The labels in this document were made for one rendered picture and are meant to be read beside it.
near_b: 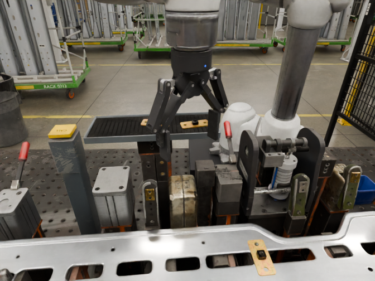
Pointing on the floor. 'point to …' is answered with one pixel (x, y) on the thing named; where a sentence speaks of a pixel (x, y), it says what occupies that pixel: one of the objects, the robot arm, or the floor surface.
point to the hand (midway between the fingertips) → (190, 143)
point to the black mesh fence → (356, 80)
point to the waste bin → (10, 114)
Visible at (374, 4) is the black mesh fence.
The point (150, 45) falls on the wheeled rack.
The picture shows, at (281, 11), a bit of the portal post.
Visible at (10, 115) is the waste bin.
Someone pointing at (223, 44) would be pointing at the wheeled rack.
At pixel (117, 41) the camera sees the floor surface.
